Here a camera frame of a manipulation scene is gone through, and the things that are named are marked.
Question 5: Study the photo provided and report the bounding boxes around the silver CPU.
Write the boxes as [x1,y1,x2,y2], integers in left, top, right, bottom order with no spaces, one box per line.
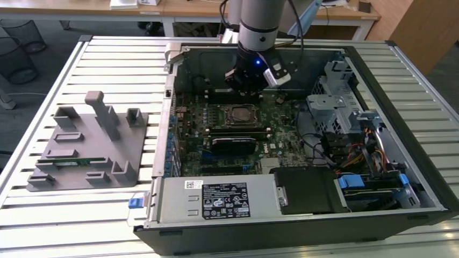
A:
[232,106,252,121]

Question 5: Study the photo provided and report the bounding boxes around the metal socket cover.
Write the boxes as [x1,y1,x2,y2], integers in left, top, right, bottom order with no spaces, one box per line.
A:
[225,104,257,126]

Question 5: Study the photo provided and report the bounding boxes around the CPU socket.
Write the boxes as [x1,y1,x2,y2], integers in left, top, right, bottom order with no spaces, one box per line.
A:
[223,103,260,128]

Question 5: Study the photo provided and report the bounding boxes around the green motherboard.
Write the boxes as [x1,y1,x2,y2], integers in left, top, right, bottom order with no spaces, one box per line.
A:
[171,90,315,178]

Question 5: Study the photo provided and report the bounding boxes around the graphics card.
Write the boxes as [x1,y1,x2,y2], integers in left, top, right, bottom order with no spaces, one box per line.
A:
[209,137,257,157]

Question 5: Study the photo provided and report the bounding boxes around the silver chipset heatsink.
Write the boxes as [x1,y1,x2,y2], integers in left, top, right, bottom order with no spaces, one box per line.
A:
[260,158,283,170]

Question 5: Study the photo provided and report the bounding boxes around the black plastic shroud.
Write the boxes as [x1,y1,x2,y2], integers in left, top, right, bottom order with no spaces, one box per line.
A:
[273,166,347,216]

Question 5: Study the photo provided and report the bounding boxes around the hard disk in blue carrier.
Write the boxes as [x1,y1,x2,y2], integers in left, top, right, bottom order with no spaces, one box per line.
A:
[335,174,410,210]

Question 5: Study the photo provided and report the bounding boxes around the silver power supply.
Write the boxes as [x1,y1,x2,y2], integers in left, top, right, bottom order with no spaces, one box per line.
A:
[145,176,284,225]

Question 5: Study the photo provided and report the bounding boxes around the wooden desk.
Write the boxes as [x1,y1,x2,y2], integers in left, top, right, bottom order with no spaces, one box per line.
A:
[0,0,381,41]

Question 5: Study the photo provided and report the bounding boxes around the wooden cabinet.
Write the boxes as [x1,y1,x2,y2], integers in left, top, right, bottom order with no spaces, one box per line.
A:
[367,0,459,76]

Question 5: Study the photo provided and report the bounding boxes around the grey parts rack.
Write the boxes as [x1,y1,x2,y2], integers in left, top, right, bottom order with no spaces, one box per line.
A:
[25,90,149,192]

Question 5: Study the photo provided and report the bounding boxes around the green RAM stick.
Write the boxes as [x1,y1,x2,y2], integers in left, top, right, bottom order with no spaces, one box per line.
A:
[36,157,108,166]

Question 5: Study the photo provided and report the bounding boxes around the black mesh wastebasket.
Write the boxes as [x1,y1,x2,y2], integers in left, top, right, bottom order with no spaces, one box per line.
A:
[3,20,47,53]
[0,37,39,84]

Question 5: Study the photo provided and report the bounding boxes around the white stand foot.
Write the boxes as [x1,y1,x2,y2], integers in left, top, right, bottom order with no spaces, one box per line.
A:
[0,87,17,110]

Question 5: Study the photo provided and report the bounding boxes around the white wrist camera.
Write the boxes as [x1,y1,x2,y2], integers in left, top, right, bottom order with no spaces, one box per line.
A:
[263,53,301,87]

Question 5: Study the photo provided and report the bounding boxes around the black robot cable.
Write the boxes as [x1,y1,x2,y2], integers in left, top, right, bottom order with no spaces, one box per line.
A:
[284,0,307,54]

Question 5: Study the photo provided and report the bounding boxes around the yellow power wire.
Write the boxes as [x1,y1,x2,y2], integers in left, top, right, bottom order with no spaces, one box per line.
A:
[341,153,361,169]

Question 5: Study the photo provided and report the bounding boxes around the orange power wire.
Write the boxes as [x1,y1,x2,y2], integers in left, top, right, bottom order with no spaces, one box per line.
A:
[375,149,391,173]

